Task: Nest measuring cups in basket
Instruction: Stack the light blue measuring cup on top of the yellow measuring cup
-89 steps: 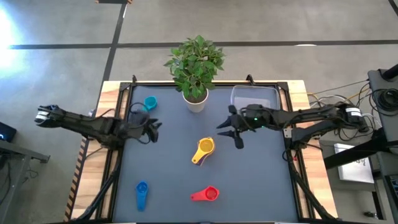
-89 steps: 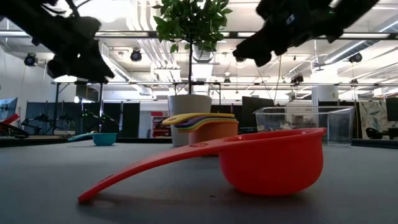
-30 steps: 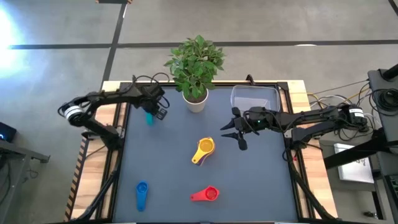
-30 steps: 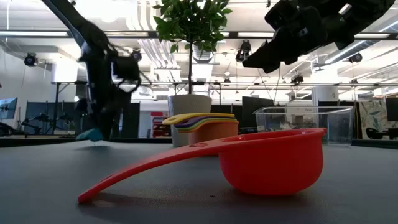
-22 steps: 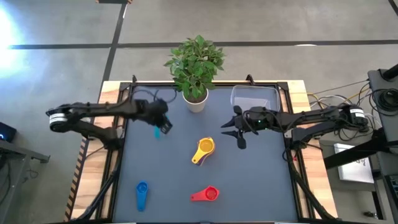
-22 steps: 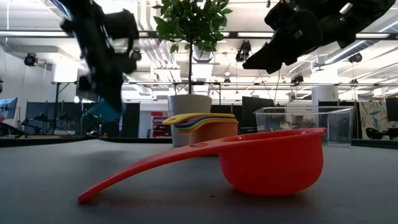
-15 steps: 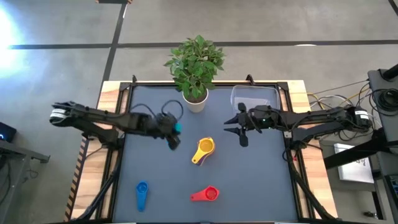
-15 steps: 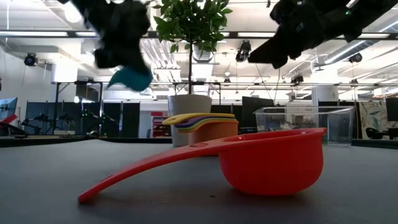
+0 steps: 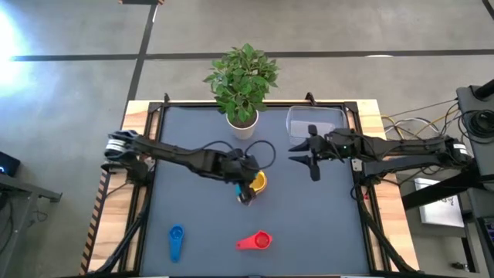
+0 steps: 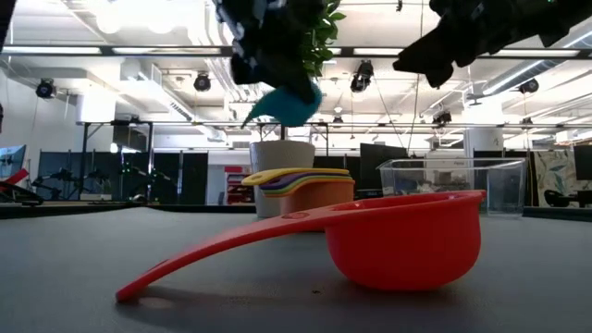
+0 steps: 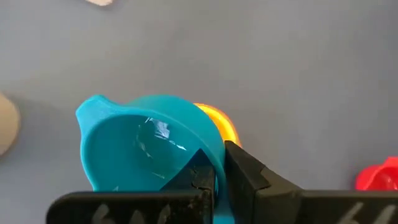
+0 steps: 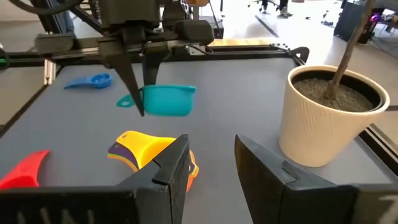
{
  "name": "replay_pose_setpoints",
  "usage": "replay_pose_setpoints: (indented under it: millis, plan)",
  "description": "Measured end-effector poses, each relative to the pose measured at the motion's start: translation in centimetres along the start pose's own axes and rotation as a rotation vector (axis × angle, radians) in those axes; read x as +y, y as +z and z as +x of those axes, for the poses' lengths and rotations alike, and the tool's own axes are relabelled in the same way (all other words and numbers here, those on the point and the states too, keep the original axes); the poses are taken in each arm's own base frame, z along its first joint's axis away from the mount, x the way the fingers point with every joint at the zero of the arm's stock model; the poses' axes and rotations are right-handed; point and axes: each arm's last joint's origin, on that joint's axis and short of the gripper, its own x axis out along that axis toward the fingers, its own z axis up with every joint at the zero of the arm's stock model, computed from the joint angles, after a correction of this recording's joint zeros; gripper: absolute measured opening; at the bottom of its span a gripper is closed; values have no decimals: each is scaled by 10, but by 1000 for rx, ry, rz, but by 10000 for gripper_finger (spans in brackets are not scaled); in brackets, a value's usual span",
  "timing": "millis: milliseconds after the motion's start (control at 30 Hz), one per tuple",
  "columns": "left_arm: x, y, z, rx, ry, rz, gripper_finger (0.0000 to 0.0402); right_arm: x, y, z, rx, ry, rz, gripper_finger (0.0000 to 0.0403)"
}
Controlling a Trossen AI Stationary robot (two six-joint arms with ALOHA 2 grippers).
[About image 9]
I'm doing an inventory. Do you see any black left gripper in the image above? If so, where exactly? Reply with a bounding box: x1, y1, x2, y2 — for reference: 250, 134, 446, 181
222, 150, 260, 207

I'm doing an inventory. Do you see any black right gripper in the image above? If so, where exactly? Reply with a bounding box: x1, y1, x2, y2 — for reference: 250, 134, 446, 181
288, 124, 363, 182

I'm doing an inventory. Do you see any yellow measuring cup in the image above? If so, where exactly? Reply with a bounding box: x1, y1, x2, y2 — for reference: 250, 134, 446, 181
249, 170, 268, 195

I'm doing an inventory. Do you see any red measuring cup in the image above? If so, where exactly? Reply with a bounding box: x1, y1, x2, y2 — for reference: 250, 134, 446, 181
235, 230, 273, 251

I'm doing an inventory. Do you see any blue measuring cup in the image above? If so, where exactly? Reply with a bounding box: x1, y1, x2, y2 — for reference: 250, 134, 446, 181
167, 225, 186, 263

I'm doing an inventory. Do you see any clear plastic basket container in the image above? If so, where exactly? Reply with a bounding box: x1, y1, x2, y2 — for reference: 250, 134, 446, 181
286, 105, 350, 146

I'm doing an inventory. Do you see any grey table mat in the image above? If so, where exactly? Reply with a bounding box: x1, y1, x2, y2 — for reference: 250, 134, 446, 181
139, 106, 371, 277

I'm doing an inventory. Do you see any white plant pot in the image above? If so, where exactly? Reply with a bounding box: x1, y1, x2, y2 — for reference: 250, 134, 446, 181
225, 110, 259, 141

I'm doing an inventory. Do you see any green leafy plant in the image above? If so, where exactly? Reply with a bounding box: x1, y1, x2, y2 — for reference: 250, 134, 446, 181
203, 42, 279, 124

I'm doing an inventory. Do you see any black metal beam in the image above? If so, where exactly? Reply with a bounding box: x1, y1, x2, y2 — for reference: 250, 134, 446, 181
401, 169, 494, 212

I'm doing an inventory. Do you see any white printed sheet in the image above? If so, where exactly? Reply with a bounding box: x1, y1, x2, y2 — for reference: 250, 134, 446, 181
414, 177, 466, 229

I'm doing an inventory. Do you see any black yellow hazard tape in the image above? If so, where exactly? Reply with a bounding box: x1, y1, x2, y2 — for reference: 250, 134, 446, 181
79, 169, 111, 276

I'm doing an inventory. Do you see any grey equipment stand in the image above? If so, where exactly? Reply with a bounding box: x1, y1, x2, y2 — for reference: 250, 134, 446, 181
456, 79, 494, 278

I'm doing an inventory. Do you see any grey side desk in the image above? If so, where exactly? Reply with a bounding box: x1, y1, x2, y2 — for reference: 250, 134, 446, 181
0, 173, 63, 278

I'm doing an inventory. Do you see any black box device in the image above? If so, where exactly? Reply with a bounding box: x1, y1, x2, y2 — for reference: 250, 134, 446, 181
0, 151, 22, 178

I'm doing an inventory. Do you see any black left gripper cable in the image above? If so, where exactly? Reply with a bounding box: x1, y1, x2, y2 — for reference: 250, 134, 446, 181
245, 139, 277, 171

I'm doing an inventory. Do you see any black aluminium table frame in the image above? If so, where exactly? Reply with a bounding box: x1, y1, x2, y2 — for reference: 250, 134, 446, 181
83, 92, 420, 278

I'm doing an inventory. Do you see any yellow cable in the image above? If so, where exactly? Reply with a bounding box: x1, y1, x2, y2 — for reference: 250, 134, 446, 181
391, 110, 462, 140

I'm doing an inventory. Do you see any coiled black cable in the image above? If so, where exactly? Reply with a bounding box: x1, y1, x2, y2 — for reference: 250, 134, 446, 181
461, 110, 494, 146

